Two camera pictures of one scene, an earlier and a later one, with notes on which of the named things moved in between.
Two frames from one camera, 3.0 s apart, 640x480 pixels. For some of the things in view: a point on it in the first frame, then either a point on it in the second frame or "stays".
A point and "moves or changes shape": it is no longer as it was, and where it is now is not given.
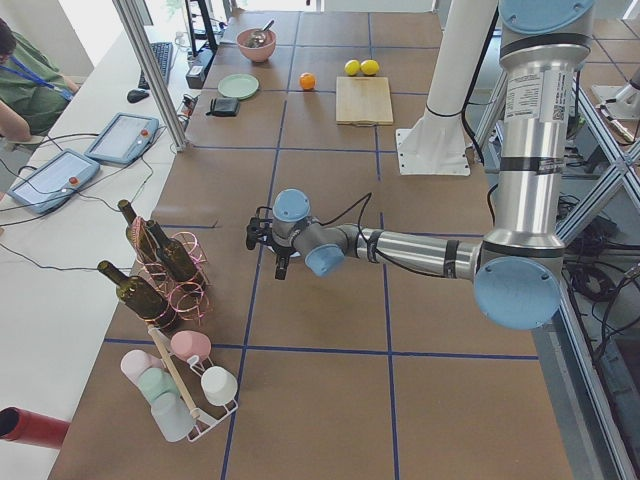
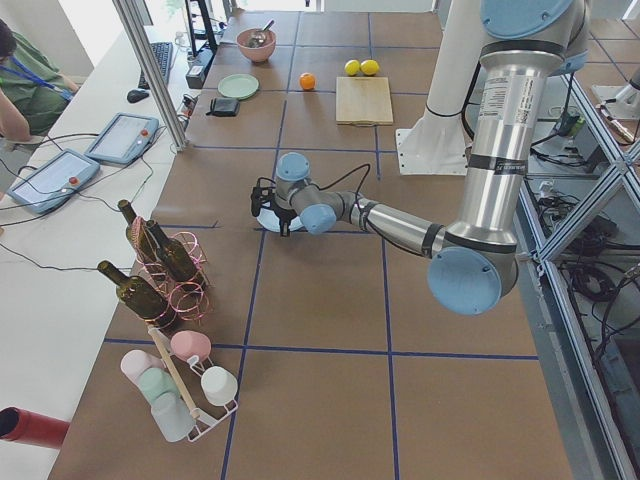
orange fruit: [307, 81] stays
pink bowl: [260, 53] stays
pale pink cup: [135, 362] stays
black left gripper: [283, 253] → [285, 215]
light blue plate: [293, 255] moves or changes shape
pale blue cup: [171, 416] stays
